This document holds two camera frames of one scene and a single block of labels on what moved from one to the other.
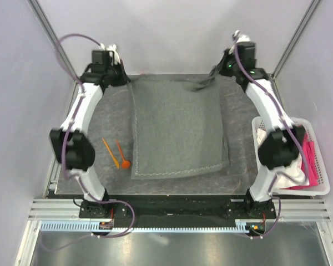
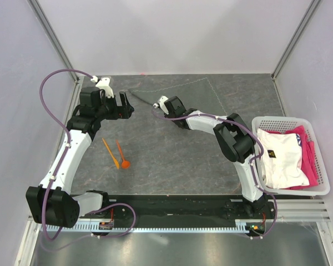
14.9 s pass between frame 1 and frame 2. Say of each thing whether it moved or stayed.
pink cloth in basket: stayed
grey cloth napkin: moved
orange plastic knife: stayed
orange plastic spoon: stayed
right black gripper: moved
